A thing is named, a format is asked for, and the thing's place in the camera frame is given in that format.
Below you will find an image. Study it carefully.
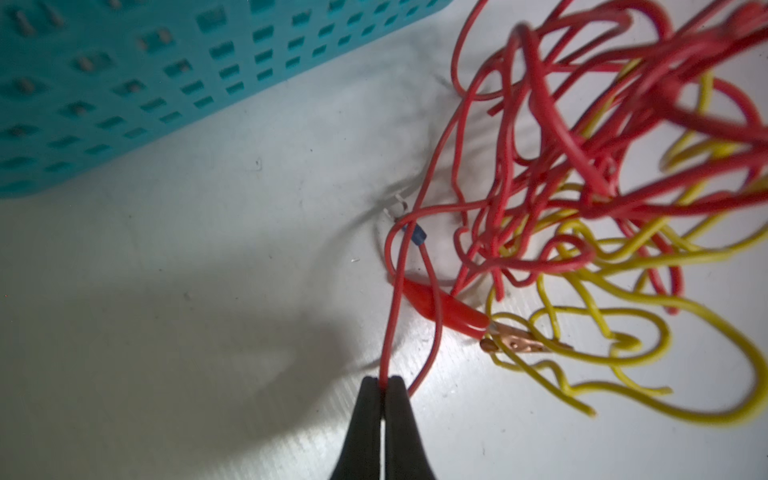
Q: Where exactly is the teal plastic basket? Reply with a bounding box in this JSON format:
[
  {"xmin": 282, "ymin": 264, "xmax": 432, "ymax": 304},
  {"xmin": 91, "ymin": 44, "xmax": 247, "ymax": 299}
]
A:
[{"xmin": 1, "ymin": 0, "xmax": 444, "ymax": 198}]

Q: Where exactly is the yellow cable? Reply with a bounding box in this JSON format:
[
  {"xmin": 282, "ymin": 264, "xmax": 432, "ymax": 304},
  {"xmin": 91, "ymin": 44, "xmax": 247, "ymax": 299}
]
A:
[{"xmin": 484, "ymin": 59, "xmax": 768, "ymax": 427}]

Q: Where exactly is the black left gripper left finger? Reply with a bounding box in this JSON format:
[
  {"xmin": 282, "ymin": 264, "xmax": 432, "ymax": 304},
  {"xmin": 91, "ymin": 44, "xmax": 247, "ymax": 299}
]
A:
[{"xmin": 330, "ymin": 376, "xmax": 383, "ymax": 480}]

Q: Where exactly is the red cable with clip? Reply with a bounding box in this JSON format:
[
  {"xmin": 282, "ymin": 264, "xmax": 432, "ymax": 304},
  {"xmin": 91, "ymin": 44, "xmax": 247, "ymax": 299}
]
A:
[{"xmin": 379, "ymin": 0, "xmax": 768, "ymax": 397}]

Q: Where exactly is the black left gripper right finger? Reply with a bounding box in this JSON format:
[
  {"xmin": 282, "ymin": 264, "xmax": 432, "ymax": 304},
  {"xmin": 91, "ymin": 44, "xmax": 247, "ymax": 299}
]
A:
[{"xmin": 383, "ymin": 376, "xmax": 436, "ymax": 480}]

